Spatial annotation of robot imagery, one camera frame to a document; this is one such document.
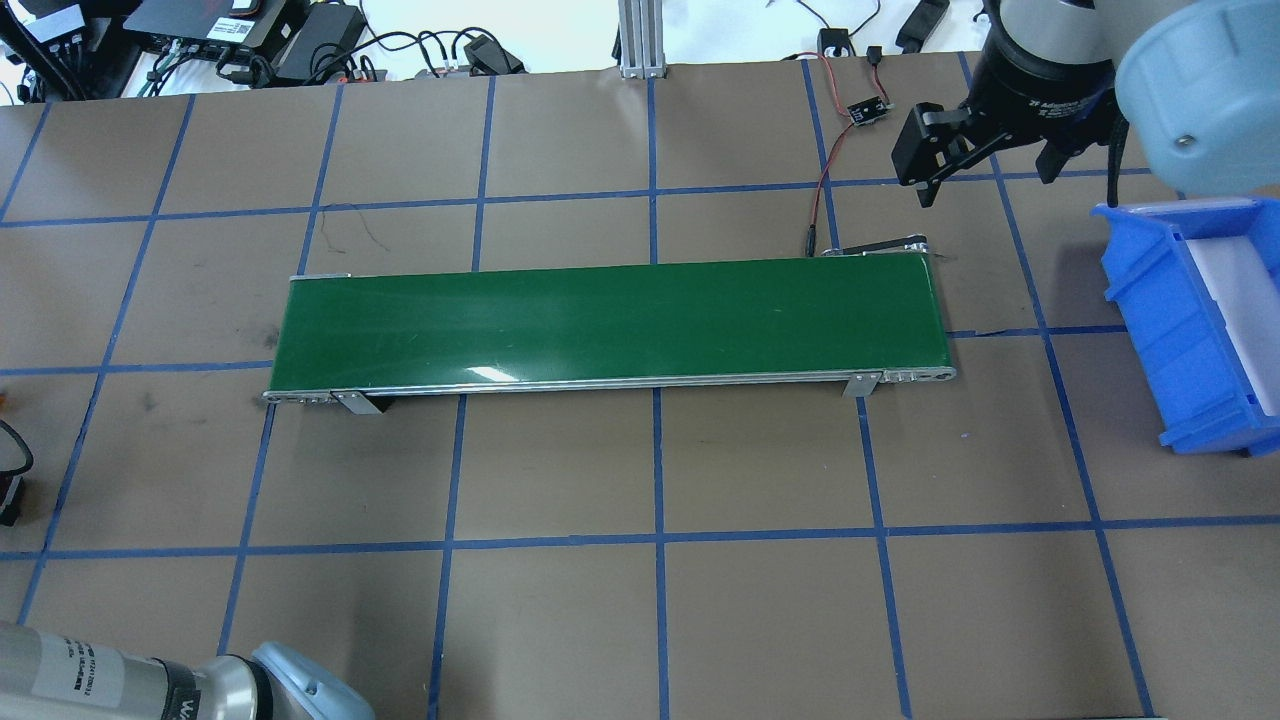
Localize red black power cable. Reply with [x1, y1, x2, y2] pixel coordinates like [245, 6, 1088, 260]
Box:
[803, 50, 893, 259]

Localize green conveyor belt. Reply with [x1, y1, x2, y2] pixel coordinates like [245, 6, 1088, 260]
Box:
[262, 251, 957, 415]

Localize small black controller board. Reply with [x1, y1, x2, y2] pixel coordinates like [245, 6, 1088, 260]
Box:
[846, 96, 893, 127]

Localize aluminium frame post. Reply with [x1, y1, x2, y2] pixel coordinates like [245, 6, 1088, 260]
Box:
[617, 0, 668, 79]

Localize black power adapter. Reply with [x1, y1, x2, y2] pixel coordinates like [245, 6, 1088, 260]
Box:
[268, 3, 366, 87]

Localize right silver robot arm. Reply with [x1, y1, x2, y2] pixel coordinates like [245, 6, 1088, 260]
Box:
[891, 1, 1279, 208]

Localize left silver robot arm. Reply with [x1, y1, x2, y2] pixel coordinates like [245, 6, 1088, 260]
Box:
[1, 623, 375, 719]

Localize blue plastic bin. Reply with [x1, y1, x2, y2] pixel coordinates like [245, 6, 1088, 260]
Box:
[1094, 196, 1279, 456]

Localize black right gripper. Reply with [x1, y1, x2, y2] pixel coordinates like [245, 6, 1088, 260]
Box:
[890, 35, 1119, 209]

